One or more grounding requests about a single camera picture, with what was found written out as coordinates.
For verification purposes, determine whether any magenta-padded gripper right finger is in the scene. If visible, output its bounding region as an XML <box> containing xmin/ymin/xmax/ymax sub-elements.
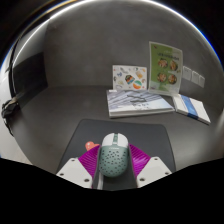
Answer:
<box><xmin>128</xmin><ymin>143</ymin><xmax>173</xmax><ymax>188</ymax></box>

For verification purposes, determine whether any white and blue book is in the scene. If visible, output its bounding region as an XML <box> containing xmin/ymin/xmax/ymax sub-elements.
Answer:
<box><xmin>172</xmin><ymin>93</ymin><xmax>212</xmax><ymax>126</ymax></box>

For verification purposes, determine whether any grey striped book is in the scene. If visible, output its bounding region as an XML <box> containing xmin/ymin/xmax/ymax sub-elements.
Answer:
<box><xmin>106</xmin><ymin>88</ymin><xmax>176</xmax><ymax>119</ymax></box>

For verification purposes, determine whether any green and white computer mouse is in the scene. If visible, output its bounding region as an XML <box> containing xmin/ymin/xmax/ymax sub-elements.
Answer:
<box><xmin>97</xmin><ymin>132</ymin><xmax>130</xmax><ymax>178</ymax></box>

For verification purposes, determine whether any black printed mouse pad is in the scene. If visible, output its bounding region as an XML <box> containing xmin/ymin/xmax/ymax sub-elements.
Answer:
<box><xmin>56</xmin><ymin>118</ymin><xmax>177</xmax><ymax>191</ymax></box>

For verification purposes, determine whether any black cable bundle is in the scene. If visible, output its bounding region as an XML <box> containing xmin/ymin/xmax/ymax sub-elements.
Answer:
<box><xmin>0</xmin><ymin>98</ymin><xmax>21</xmax><ymax>135</ymax></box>

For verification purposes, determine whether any green menu sign stand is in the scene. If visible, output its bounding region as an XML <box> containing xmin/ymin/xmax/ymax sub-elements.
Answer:
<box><xmin>147</xmin><ymin>41</ymin><xmax>184</xmax><ymax>97</ymax></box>

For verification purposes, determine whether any white sticker card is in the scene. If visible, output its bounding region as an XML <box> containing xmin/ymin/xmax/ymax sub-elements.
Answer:
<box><xmin>112</xmin><ymin>64</ymin><xmax>148</xmax><ymax>92</ymax></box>

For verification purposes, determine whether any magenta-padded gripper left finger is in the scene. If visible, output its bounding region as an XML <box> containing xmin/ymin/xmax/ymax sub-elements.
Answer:
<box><xmin>55</xmin><ymin>144</ymin><xmax>101</xmax><ymax>190</ymax></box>

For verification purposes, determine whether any black monitor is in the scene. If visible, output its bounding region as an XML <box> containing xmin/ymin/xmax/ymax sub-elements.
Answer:
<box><xmin>11</xmin><ymin>51</ymin><xmax>48</xmax><ymax>108</ymax></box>

